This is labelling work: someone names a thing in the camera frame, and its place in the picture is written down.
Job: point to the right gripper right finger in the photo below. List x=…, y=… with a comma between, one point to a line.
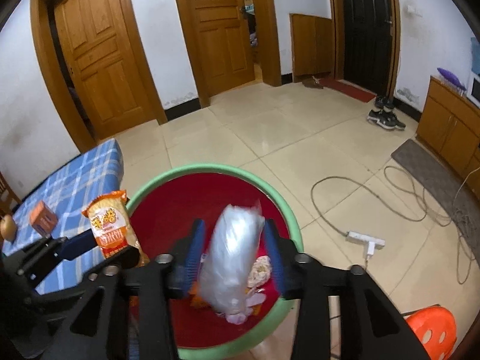
x=281, y=251

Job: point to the wooden tv cabinet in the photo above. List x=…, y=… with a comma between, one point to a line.
x=449, y=126

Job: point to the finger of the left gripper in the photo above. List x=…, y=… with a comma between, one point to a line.
x=128, y=257
x=80, y=244

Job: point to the left wooden door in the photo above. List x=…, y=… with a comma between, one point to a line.
x=94, y=66

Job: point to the orange cardboard box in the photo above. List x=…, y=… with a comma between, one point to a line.
x=42, y=219

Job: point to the blue plaid tablecloth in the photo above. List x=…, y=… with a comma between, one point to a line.
x=68, y=191

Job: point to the white microwave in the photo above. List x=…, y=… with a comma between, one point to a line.
x=473, y=89

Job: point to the orange plastic stool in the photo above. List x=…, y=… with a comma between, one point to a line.
x=435, y=327

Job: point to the black sneakers pair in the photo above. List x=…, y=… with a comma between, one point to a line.
x=383, y=114

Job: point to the wooden door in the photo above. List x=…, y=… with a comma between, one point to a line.
x=218, y=44
x=94, y=66

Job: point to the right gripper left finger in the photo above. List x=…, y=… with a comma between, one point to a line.
x=187, y=253

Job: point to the middle wooden door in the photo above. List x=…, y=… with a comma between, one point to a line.
x=218, y=44

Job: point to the red door mat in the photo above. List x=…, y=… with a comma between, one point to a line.
x=350, y=90

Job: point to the black entrance door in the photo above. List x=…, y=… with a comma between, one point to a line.
x=367, y=43

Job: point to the grey floor mat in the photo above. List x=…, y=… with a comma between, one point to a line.
x=444, y=186

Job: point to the orange snack packet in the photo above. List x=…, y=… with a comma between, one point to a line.
x=109, y=223

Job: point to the brown apple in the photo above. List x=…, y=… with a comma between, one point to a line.
x=8, y=228

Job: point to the white power strip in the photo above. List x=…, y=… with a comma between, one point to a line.
x=370, y=242

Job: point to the brown slipper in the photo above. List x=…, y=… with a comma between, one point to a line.
x=313, y=83

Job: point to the purple bag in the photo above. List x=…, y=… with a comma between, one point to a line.
x=451, y=79

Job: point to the clear plastic bag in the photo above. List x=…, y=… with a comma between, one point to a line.
x=230, y=256

